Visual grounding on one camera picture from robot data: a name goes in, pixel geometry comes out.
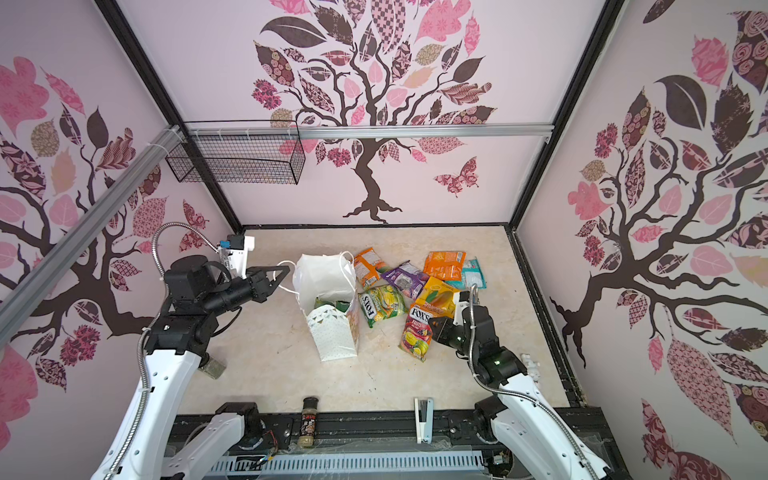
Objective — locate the back aluminium rail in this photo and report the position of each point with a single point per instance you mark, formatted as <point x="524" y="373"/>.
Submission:
<point x="381" y="132"/>

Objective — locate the orange snack packet far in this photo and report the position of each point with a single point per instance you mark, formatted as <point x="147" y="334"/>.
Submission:
<point x="445" y="265"/>

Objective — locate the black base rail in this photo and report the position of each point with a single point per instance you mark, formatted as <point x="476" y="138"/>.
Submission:
<point x="386" y="431"/>

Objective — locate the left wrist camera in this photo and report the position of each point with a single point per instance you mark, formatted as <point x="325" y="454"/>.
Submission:
<point x="234" y="252"/>

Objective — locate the black wire basket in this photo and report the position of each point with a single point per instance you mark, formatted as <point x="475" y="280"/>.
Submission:
<point x="261" y="154"/>

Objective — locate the orange white snack packet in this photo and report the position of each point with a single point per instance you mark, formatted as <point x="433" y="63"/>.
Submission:
<point x="369" y="267"/>

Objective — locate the white slotted cable duct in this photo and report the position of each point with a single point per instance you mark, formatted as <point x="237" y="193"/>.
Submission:
<point x="317" y="465"/>

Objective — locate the left aluminium rail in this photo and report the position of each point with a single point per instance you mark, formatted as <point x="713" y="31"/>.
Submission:
<point x="23" y="300"/>

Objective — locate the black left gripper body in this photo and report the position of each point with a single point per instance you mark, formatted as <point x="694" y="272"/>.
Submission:
<point x="258" y="288"/>

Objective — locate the green Fox's bag upper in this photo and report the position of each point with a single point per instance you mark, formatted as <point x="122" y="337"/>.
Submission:
<point x="381" y="303"/>

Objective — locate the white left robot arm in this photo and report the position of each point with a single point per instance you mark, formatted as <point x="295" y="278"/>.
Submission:
<point x="170" y="351"/>

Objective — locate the aluminium rail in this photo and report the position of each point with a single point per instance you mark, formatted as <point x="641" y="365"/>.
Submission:
<point x="381" y="132"/>
<point x="23" y="300"/>

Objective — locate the purple snack packet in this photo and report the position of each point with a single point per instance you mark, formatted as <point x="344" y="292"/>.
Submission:
<point x="407" y="278"/>

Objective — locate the teal white snack packet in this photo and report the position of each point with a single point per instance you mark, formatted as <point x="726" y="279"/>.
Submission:
<point x="471" y="275"/>

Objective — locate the pink yellow Fox's candy bag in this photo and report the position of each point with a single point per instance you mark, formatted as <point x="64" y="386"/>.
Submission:
<point x="417" y="334"/>

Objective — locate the spice bottle black cap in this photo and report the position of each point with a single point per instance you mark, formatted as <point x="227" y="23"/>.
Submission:
<point x="308" y="422"/>

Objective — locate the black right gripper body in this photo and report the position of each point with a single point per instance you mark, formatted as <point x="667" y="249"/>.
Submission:
<point x="453" y="335"/>

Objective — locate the green Fox's candy bag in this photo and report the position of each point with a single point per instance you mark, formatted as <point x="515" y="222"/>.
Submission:
<point x="339" y="305"/>

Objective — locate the white paper bag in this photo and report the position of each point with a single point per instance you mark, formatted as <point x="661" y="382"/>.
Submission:
<point x="329" y="277"/>

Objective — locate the small white figurine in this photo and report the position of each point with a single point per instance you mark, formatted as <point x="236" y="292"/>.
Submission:
<point x="532" y="367"/>

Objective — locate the yellow orange mango snack bag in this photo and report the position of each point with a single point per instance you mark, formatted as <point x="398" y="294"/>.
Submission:
<point x="437" y="298"/>

